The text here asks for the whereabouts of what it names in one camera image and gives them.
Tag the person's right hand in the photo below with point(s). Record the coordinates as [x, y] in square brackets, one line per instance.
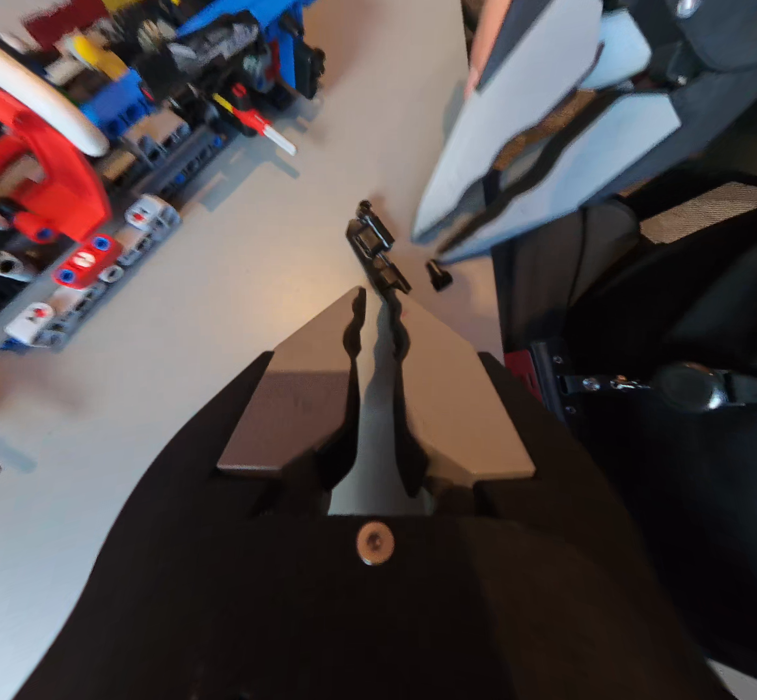
[502, 2]

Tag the grey desk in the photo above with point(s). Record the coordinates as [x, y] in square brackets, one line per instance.
[177, 386]

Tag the toy brick car chassis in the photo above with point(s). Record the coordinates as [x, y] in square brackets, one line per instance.
[59, 191]

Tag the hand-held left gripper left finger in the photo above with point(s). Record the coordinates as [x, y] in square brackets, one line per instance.
[295, 398]

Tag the black brick assembly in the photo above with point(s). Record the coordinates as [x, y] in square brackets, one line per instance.
[371, 238]

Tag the black badge reel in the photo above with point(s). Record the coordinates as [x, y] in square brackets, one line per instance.
[689, 387]

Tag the red badge in clear holder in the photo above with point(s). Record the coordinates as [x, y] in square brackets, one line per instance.
[520, 372]

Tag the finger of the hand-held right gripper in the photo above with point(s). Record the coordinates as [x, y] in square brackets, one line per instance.
[591, 161]
[532, 73]

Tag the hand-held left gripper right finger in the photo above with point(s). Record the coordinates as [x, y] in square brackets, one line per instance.
[461, 404]

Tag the small black brick connector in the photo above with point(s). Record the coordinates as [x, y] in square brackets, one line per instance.
[439, 276]

